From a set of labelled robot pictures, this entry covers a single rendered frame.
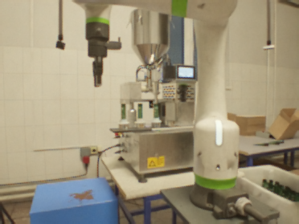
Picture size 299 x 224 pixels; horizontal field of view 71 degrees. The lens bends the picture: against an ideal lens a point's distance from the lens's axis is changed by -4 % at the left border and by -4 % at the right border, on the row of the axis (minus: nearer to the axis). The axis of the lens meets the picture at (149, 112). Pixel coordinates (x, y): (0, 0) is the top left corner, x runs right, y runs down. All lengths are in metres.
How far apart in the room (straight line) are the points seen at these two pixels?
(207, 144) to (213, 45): 0.35
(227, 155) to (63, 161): 2.46
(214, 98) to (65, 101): 2.23
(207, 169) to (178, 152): 0.74
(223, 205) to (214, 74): 0.42
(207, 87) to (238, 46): 3.25
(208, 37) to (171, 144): 0.74
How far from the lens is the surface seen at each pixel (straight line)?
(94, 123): 2.83
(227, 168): 0.64
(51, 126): 2.81
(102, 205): 1.44
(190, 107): 1.62
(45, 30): 2.91
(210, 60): 0.79
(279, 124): 2.79
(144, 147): 1.26
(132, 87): 1.47
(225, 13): 0.68
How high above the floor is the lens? 1.23
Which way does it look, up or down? 4 degrees down
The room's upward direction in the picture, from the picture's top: straight up
